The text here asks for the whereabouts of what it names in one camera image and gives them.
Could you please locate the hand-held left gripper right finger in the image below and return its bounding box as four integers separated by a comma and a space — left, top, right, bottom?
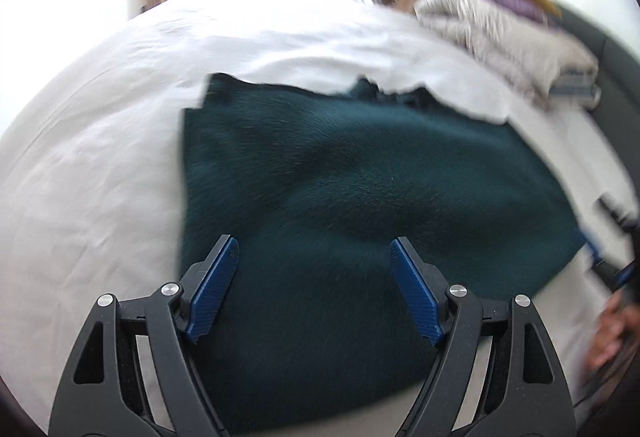
389, 237, 576, 437

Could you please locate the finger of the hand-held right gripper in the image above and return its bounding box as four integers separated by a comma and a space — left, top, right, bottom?
592, 261, 635, 292
581, 227, 605, 269

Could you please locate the folded beige duvet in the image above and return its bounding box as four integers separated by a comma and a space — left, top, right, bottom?
414, 0, 601, 108

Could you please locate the person's right hand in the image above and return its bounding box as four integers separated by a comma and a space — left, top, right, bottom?
584, 299, 632, 369

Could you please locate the white pillow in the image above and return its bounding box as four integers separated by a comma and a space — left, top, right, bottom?
555, 109, 640, 218

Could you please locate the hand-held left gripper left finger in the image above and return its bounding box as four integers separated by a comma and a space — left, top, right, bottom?
47, 234, 241, 437

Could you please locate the purple pillow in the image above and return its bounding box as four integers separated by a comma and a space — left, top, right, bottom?
470, 0, 551, 25

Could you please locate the bed with white sheet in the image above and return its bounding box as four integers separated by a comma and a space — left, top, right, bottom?
0, 0, 640, 437

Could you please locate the dark green sweater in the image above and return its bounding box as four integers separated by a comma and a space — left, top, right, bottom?
179, 73, 587, 436

